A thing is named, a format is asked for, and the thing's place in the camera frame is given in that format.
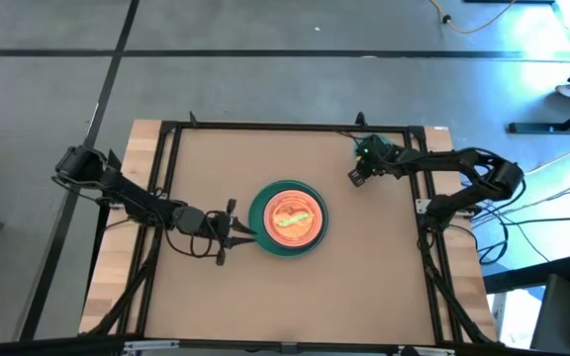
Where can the black desk foot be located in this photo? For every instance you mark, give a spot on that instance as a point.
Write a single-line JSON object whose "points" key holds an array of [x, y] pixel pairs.
{"points": [[552, 127]]}

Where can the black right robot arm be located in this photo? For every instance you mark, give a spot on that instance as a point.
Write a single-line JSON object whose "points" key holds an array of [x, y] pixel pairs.
{"points": [[463, 160]]}

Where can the white metal bracket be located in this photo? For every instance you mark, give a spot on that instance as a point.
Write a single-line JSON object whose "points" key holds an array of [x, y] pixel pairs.
{"points": [[423, 205]]}

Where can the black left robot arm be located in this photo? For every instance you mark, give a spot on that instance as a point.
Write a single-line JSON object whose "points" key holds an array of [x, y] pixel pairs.
{"points": [[131, 198]]}

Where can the green plastic plate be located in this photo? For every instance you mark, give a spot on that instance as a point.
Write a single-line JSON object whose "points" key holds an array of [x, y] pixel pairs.
{"points": [[257, 232]]}

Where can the grey laptop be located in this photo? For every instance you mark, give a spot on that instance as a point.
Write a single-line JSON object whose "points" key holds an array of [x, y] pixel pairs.
{"points": [[559, 316]]}

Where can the black metal table frame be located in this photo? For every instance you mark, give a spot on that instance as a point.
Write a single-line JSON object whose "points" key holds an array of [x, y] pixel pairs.
{"points": [[290, 126]]}

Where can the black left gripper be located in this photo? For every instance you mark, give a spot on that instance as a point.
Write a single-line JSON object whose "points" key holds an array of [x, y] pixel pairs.
{"points": [[220, 227]]}

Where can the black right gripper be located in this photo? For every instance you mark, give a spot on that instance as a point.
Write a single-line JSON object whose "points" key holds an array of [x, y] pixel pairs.
{"points": [[376, 153]]}

